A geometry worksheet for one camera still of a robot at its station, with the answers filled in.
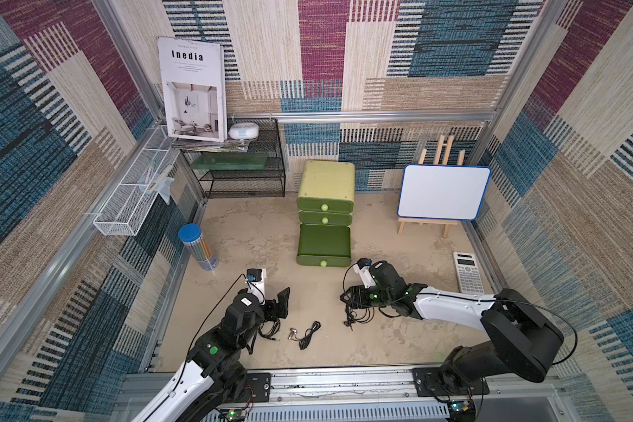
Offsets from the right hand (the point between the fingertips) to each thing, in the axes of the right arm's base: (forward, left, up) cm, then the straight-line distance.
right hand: (346, 294), depth 87 cm
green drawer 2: (+27, +12, +7) cm, 31 cm away
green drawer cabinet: (+34, +6, +19) cm, 40 cm away
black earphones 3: (-13, +14, -4) cm, 19 cm away
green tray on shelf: (+40, +40, +24) cm, 61 cm away
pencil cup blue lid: (+13, +48, +16) cm, 53 cm away
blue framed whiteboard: (+33, -41, +13) cm, 54 cm away
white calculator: (+8, -44, -4) cm, 45 cm away
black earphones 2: (-11, +23, -4) cm, 26 cm away
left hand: (-2, +21, +10) cm, 24 cm away
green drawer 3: (+19, +7, -1) cm, 21 cm away
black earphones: (-5, -1, -5) cm, 7 cm away
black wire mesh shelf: (+52, +31, +2) cm, 61 cm away
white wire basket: (+25, +75, +16) cm, 80 cm away
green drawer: (+25, +7, +15) cm, 30 cm away
